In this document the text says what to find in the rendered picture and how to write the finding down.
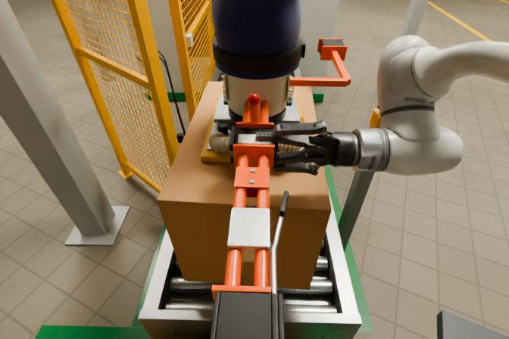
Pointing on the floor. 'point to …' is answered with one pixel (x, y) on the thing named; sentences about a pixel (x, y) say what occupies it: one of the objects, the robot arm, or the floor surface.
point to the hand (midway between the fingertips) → (254, 148)
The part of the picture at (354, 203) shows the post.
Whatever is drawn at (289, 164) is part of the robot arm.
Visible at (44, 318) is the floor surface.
